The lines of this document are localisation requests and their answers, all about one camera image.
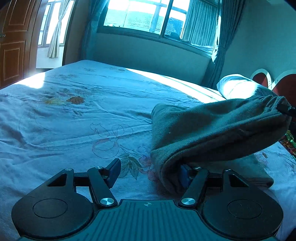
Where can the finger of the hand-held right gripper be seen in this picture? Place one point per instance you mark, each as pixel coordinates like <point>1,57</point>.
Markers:
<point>286,109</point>

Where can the brown wooden door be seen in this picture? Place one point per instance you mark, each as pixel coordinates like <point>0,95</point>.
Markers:
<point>16,41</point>

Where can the grey-green pants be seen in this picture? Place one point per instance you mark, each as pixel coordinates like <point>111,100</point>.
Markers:
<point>208,129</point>

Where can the bed with floral sheet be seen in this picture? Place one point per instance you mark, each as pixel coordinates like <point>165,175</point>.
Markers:
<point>69,120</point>

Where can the side window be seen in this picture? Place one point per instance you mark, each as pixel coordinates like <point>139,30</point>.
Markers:
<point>49,25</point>

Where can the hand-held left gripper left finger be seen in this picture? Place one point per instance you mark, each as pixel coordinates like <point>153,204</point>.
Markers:
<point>115,171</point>

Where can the teal curtain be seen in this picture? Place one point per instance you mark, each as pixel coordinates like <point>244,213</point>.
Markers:
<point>222,51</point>
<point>93,27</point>

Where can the white sheer curtain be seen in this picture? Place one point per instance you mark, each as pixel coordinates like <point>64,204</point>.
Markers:
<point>57,30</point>

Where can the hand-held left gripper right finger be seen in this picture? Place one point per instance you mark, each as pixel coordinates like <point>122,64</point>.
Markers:
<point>183,176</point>

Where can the large window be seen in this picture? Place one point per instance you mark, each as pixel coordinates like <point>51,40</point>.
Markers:
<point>143,16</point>

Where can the red and white headboard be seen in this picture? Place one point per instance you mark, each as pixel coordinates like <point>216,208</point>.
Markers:
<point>285,85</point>

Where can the white pillow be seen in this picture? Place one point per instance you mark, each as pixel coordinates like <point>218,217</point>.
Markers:
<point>235,87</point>

